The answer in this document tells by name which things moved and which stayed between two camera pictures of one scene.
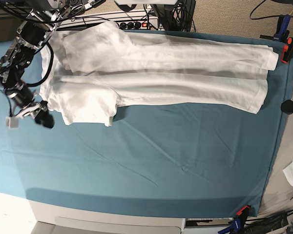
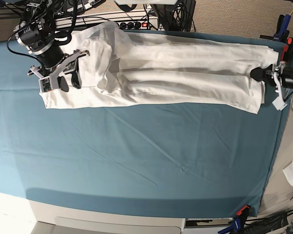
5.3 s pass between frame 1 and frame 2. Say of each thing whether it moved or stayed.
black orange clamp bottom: stayed
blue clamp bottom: stayed
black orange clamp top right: stayed
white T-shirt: moved
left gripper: moved
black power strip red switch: stayed
